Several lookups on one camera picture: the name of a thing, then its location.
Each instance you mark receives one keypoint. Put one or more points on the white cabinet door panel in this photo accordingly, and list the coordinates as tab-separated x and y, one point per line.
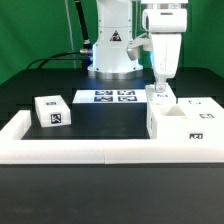
160	98
201	108

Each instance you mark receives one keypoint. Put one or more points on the white U-shaped obstacle fence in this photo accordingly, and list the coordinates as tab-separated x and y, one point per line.
14	149

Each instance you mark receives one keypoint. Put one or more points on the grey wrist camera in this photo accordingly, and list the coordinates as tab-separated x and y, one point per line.
133	47

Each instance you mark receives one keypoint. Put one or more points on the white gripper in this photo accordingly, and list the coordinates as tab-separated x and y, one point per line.
165	57

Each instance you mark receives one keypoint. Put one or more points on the white base marker plate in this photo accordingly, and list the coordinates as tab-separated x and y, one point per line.
110	96

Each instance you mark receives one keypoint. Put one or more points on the white cabinet top block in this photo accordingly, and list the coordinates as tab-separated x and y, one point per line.
52	111

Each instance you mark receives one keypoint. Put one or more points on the white cabinet body box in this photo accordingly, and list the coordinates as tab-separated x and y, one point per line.
168	122

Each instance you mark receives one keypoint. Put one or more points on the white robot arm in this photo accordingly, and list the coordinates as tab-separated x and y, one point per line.
125	27

